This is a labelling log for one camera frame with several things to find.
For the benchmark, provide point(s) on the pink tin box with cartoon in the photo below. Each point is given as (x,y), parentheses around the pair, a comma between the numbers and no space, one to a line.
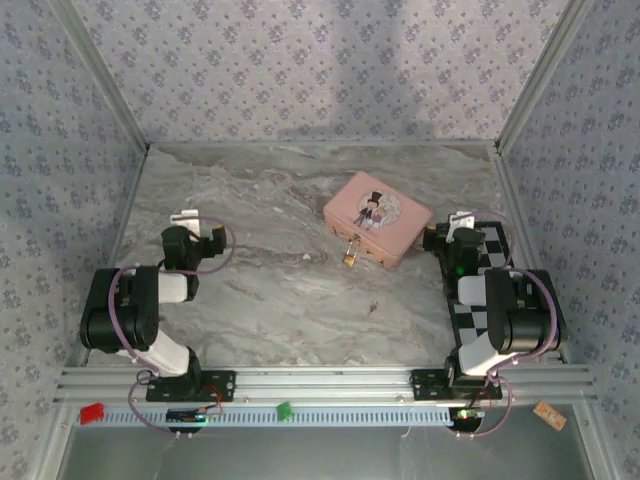
(400,225)

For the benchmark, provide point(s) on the small metal key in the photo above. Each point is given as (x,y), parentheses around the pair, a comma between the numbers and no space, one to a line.
(373,306)

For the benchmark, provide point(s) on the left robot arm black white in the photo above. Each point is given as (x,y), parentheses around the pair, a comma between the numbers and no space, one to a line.
(125,310)

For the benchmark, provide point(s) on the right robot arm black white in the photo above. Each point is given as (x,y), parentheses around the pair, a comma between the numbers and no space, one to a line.
(520,320)

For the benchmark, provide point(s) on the black white checkerboard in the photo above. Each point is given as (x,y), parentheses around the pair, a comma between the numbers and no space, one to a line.
(492,250)

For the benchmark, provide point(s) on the right circuit board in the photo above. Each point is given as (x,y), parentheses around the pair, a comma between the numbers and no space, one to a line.
(467,417)

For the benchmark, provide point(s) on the circuit board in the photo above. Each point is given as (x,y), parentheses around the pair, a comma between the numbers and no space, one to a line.
(185,416)
(467,417)

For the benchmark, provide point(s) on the left circuit board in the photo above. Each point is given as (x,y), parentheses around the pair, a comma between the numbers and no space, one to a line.
(185,416)

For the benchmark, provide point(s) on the green tag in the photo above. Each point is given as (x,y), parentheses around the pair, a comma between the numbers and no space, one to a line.
(285,411)

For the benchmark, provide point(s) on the orange tag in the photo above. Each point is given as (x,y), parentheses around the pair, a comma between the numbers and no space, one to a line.
(549,415)

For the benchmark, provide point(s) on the red tag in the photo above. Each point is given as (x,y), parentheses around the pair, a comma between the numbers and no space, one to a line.
(92,413)

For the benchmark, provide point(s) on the grey metal panel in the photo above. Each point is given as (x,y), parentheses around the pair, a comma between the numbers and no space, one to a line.
(325,455)

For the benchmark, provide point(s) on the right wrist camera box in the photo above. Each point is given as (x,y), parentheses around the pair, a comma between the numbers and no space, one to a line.
(459,225)

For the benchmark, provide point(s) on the aluminium side rail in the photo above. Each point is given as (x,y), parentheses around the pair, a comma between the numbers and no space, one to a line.
(515,200)
(120,220)

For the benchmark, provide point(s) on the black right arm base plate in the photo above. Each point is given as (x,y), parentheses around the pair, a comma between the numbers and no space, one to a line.
(425,385)

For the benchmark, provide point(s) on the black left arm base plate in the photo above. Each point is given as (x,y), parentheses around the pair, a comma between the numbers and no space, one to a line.
(220,387)

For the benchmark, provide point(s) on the aluminium mounting rail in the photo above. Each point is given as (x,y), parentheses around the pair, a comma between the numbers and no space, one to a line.
(325,382)

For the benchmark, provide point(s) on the aluminium frame post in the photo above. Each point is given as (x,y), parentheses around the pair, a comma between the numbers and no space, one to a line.
(545,75)
(100,75)

